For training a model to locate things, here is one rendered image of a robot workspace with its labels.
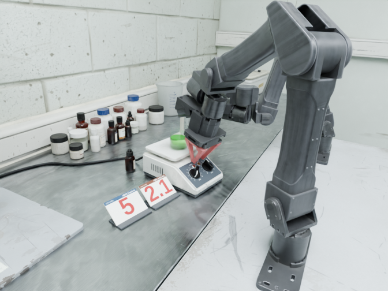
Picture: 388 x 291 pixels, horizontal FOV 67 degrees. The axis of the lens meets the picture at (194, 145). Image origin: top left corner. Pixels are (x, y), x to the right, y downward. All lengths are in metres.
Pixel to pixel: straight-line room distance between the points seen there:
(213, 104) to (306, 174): 0.28
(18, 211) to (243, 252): 0.50
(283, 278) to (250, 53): 0.41
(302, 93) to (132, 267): 0.42
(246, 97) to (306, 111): 0.50
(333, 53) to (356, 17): 1.61
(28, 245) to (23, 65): 0.59
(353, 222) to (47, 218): 0.70
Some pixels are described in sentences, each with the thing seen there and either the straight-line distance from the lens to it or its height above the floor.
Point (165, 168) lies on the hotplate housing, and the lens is 0.79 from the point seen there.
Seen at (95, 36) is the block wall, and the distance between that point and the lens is 1.26.
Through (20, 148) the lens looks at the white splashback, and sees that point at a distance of 1.05.
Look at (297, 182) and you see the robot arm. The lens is 0.52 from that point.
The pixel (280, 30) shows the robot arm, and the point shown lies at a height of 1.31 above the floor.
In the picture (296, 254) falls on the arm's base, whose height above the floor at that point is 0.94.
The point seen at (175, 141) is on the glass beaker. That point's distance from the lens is 0.80.
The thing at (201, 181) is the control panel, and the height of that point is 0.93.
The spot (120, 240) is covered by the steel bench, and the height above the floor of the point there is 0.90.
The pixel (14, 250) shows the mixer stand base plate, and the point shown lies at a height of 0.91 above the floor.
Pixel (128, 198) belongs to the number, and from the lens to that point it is 0.71.
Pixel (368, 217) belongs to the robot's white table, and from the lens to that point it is 0.84.
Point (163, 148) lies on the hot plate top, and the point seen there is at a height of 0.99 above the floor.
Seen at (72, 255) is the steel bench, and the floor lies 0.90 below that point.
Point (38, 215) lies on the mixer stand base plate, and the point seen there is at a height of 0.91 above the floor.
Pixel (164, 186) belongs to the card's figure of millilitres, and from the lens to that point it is 0.77.
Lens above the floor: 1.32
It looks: 23 degrees down
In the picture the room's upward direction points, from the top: 3 degrees clockwise
